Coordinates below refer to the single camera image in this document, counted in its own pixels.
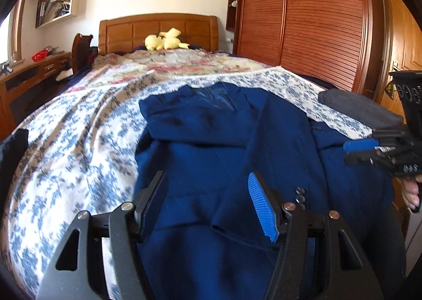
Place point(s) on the person's dark trousers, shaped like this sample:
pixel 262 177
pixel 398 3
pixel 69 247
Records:
pixel 392 253

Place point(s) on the wooden desk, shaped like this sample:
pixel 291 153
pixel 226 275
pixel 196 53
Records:
pixel 43 69

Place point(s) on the wooden framed window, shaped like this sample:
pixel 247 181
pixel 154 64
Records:
pixel 18 29

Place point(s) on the dark navy garment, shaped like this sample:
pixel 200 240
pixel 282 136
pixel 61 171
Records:
pixel 15 155

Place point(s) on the wooden bed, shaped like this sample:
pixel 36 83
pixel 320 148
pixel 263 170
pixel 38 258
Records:
pixel 132 31

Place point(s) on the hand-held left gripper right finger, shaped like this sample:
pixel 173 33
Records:
pixel 263 207

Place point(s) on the red basket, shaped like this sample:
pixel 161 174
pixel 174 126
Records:
pixel 39 56

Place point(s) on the yellow plush toy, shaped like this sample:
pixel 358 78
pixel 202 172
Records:
pixel 155 42

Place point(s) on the wooden chair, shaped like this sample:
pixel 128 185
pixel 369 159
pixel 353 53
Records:
pixel 80 49

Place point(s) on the grey folded garment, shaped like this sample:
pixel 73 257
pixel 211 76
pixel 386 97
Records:
pixel 359 108

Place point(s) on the wooden door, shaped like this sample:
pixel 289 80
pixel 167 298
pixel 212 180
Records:
pixel 405 39

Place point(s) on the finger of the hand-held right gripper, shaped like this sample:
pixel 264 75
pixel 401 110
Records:
pixel 366 157
pixel 361 145

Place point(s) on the pink floral quilt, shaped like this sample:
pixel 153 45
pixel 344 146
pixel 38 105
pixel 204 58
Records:
pixel 181 65

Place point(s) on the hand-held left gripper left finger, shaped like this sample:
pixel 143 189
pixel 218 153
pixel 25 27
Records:
pixel 150 207

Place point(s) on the blue floral bedsheet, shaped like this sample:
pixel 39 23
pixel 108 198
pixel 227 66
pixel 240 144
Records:
pixel 72 141

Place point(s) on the white cloth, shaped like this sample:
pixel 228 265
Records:
pixel 64 75

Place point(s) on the wooden louvred wardrobe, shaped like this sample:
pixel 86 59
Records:
pixel 296 23

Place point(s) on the black hand-held device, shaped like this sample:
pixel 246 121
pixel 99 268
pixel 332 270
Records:
pixel 6 69

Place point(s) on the blue suit jacket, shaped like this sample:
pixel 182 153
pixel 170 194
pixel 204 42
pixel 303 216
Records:
pixel 214 155

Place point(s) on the person's right hand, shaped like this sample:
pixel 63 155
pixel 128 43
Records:
pixel 410 192

